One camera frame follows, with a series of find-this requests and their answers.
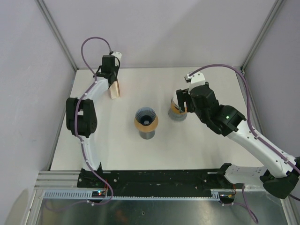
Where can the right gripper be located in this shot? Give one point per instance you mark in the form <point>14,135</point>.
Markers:
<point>183,95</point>

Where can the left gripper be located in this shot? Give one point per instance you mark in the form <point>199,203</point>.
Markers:
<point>116,67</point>

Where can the orange coffee filter pack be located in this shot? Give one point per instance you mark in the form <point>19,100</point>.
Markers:
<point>114,90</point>

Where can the glass coffee server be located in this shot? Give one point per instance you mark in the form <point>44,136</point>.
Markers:
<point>176,117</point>

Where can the blue plastic dripper cone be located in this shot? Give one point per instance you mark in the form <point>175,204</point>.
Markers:
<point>145,116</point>

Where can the grey glass carafe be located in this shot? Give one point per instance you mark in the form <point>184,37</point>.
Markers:
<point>147,135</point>

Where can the white paper coffee filter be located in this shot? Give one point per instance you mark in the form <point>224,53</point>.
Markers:
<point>174,99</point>

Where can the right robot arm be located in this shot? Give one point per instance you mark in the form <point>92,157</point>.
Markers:
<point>279,174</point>

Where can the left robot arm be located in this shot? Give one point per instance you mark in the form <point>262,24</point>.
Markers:
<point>81,117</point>

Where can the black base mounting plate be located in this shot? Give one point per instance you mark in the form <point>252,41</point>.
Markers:
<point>158,182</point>

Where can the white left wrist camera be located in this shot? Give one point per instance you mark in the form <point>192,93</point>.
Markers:
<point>118,55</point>

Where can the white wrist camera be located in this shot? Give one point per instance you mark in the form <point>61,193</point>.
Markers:
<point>118,55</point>
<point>195,80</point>

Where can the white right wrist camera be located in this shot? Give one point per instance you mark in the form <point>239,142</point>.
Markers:
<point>195,80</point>

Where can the aluminium frame rail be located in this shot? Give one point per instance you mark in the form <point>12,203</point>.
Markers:
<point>257,178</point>

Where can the white slotted cable duct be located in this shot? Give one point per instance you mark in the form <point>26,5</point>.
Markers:
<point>212,195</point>

